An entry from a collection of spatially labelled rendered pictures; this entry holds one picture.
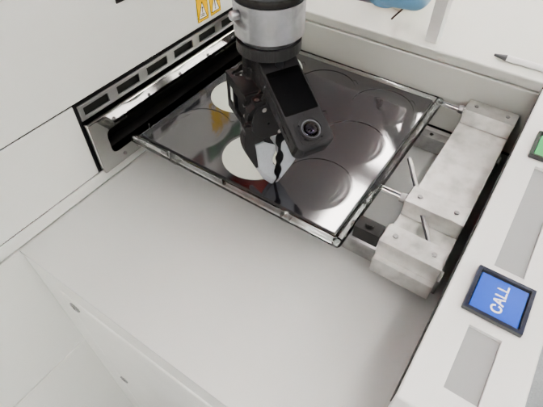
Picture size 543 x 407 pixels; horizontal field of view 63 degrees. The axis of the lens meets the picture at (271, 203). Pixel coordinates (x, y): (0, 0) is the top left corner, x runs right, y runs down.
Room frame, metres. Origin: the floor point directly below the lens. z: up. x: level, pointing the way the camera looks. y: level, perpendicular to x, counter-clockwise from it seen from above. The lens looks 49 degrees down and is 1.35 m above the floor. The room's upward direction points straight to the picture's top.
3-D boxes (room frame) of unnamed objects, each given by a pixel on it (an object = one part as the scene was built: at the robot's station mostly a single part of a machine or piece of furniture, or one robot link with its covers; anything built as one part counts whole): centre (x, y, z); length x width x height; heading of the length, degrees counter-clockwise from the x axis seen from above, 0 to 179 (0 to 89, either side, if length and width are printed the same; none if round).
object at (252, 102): (0.46, 0.01, 1.05); 0.09 x 0.08 x 0.12; 26
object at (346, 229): (0.48, -0.18, 0.90); 0.38 x 0.01 x 0.01; 146
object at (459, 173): (0.45, -0.26, 0.87); 0.36 x 0.08 x 0.03; 146
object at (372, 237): (0.35, -0.13, 0.90); 0.04 x 0.02 x 0.03; 56
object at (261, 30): (0.45, 0.01, 1.13); 0.08 x 0.08 x 0.05
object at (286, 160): (0.46, -0.01, 0.95); 0.06 x 0.03 x 0.09; 26
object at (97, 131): (0.69, 0.15, 0.89); 0.44 x 0.02 x 0.10; 146
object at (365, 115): (0.59, -0.04, 0.90); 0.34 x 0.34 x 0.01; 56
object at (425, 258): (0.32, -0.18, 0.89); 0.08 x 0.03 x 0.03; 56
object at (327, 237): (0.44, 0.06, 0.90); 0.37 x 0.01 x 0.01; 56
